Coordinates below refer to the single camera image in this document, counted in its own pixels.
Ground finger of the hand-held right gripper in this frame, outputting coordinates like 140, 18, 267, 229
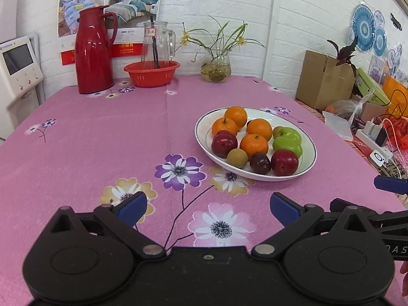
330, 198, 408, 233
374, 175, 408, 195

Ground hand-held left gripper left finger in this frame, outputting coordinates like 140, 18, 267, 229
48, 191, 166, 259

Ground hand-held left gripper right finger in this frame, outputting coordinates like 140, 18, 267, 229
252, 193, 370, 259

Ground red apple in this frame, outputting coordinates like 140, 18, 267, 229
271, 149, 299, 177
211, 131, 238, 158

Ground dark purple plum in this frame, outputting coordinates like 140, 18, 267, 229
249, 153, 272, 175

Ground green apple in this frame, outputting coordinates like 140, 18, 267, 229
272, 138, 303, 158
277, 127, 302, 144

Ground white rimmed plate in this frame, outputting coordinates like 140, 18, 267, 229
195, 107, 317, 182

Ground tangerine with stem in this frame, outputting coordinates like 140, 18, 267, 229
212, 118, 238, 137
240, 134, 269, 161

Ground smooth orange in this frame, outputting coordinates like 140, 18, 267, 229
224, 106, 248, 130
246, 119, 273, 142

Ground person's right hand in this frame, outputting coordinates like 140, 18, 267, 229
400, 258, 408, 297

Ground white device with round logo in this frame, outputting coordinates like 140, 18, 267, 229
370, 149, 393, 168

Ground white power strip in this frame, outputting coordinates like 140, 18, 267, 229
355, 129, 394, 157

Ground pink cardboard box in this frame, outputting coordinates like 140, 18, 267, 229
351, 94, 388, 121

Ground white plastic container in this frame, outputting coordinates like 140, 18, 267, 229
323, 111, 354, 141

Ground pink floral tablecloth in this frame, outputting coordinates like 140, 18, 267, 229
0, 76, 408, 306

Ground clear plastic bag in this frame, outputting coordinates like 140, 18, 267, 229
327, 99, 364, 118

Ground orange bag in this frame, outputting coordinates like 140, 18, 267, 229
382, 76, 408, 115

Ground green box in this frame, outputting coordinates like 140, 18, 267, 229
354, 67, 391, 106

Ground purple framed picture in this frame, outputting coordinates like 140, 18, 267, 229
370, 56, 388, 83

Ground red plastic basket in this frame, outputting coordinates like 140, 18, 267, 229
124, 60, 181, 88

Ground dark purple plant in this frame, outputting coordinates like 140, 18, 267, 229
327, 36, 359, 77

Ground glass vase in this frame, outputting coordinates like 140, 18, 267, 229
201, 49, 231, 83

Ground red thermos jug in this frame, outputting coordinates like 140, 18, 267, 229
75, 6, 118, 95

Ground black stick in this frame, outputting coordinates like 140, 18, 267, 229
150, 16, 160, 69

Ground glass pitcher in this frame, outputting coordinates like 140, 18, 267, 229
141, 22, 176, 67

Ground white water dispenser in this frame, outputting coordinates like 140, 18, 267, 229
0, 33, 44, 141

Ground green flowering plant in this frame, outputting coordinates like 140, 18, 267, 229
175, 15, 266, 61

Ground medium blue wall fan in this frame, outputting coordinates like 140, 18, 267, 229
373, 27, 387, 57

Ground blue patterned wall plates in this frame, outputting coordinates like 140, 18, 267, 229
351, 5, 377, 52

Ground white wall conduit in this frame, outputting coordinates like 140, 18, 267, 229
262, 0, 283, 81

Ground bedding wall poster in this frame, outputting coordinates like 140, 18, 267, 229
57, 0, 164, 66

